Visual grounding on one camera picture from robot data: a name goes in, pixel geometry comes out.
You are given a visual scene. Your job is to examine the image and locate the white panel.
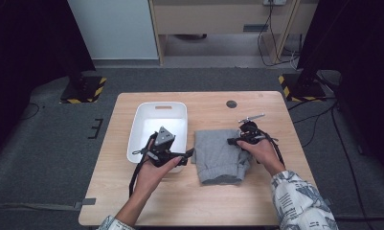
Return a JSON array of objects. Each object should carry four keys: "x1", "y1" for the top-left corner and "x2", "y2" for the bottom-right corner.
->
[{"x1": 67, "y1": 0, "x2": 159, "y2": 60}]

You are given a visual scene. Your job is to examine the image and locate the hand-held gripper black cable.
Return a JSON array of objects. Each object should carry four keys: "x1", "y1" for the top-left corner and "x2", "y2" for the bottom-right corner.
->
[
  {"x1": 262, "y1": 133, "x2": 285, "y2": 167},
  {"x1": 128, "y1": 149, "x2": 149, "y2": 198}
]

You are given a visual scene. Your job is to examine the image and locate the right hand-held gripper black cable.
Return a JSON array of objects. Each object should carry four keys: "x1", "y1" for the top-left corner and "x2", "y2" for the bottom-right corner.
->
[{"x1": 262, "y1": 133, "x2": 285, "y2": 167}]

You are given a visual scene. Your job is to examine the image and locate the left hand-held gripper black cable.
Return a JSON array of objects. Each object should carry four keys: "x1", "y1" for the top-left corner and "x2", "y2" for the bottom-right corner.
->
[{"x1": 128, "y1": 149, "x2": 149, "y2": 198}]

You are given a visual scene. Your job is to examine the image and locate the person's left hand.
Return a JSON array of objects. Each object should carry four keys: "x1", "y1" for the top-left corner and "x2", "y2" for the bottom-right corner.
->
[{"x1": 133, "y1": 156, "x2": 183, "y2": 199}]

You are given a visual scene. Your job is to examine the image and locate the thin black floor cable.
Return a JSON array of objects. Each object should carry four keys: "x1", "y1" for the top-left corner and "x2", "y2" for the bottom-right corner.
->
[
  {"x1": 20, "y1": 103, "x2": 40, "y2": 121},
  {"x1": 288, "y1": 95, "x2": 337, "y2": 111},
  {"x1": 293, "y1": 106, "x2": 337, "y2": 148}
]

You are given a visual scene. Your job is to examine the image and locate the long black floor cable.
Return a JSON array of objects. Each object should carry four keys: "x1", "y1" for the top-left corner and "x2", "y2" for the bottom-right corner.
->
[{"x1": 330, "y1": 102, "x2": 375, "y2": 230}]

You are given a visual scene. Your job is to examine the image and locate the black curtain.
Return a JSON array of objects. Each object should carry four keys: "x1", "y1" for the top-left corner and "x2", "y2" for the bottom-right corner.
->
[
  {"x1": 0, "y1": 0, "x2": 97, "y2": 161},
  {"x1": 296, "y1": 0, "x2": 384, "y2": 180}
]

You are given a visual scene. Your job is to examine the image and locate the person's right hand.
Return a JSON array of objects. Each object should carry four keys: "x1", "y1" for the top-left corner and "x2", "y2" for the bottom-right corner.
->
[{"x1": 237, "y1": 140, "x2": 286, "y2": 176}]

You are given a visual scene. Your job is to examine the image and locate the grey shorts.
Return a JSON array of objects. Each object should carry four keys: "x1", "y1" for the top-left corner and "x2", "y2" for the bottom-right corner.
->
[{"x1": 191, "y1": 128, "x2": 253, "y2": 186}]

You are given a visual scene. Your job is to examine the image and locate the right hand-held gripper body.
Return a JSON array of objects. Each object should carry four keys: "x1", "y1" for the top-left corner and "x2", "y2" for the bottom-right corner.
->
[{"x1": 237, "y1": 113, "x2": 266, "y2": 145}]

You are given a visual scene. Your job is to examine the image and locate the white plastic basket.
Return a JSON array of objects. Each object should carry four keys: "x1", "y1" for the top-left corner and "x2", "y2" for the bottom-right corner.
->
[{"x1": 126, "y1": 101, "x2": 189, "y2": 173}]

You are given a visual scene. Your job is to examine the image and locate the black stand with striped base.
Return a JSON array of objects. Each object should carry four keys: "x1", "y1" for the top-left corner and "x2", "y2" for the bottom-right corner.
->
[
  {"x1": 278, "y1": 68, "x2": 328, "y2": 104},
  {"x1": 59, "y1": 71, "x2": 107, "y2": 104}
]

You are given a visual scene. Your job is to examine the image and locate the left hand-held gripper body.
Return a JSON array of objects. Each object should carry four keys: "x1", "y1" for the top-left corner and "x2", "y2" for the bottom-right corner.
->
[{"x1": 132, "y1": 126, "x2": 181, "y2": 168}]

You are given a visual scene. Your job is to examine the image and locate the black hanging power cable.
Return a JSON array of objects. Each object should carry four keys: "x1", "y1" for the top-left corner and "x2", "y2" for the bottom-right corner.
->
[{"x1": 257, "y1": 0, "x2": 298, "y2": 68}]

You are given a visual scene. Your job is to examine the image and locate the light wooden desk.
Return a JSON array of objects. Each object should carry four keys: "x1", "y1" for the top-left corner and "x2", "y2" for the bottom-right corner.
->
[{"x1": 147, "y1": 0, "x2": 318, "y2": 66}]

